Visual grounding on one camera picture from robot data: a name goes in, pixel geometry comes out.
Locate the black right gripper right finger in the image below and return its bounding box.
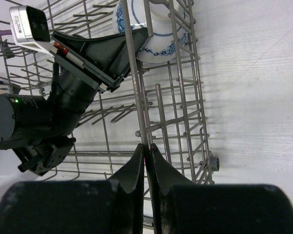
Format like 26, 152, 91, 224
148, 144, 293, 234

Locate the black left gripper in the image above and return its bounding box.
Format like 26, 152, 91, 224
50, 27, 149, 95

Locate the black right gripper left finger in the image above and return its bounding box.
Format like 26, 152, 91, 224
0, 144, 146, 234

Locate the white blue flower bowl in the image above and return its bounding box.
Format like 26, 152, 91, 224
112, 0, 188, 64

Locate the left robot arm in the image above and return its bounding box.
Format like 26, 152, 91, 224
0, 32, 131, 176

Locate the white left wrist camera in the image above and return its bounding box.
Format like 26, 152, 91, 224
9, 5, 53, 55

